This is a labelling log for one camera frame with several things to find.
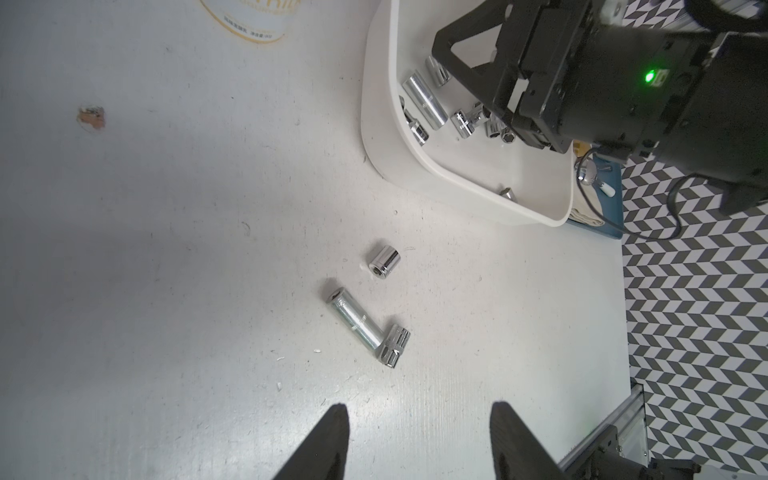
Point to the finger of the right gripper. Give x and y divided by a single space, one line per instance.
483 50

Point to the clear plastic lid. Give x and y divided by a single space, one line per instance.
258 21

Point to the long silver socket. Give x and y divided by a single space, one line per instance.
356 318
425 100

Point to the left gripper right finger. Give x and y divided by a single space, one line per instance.
516 452

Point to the aluminium front rail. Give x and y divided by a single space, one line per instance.
630 420

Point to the white handled spoon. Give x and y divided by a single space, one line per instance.
587 175

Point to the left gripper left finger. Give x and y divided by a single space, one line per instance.
323 453

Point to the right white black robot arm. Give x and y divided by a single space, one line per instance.
722 134

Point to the white plastic storage box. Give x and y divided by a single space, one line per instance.
466 174

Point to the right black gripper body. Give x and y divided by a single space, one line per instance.
560 75

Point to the blue tray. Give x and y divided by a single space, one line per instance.
609 209

